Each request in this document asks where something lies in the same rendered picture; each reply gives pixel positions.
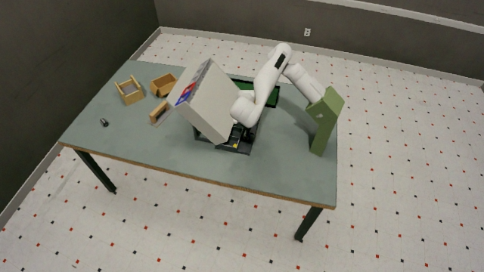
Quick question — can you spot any tan cardboard box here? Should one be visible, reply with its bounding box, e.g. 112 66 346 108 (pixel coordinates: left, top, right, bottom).
114 76 144 106

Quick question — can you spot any open brown cardboard box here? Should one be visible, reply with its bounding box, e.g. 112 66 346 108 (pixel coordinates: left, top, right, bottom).
150 73 178 98

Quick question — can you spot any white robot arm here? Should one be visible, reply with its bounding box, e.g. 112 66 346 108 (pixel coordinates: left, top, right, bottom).
230 43 326 128

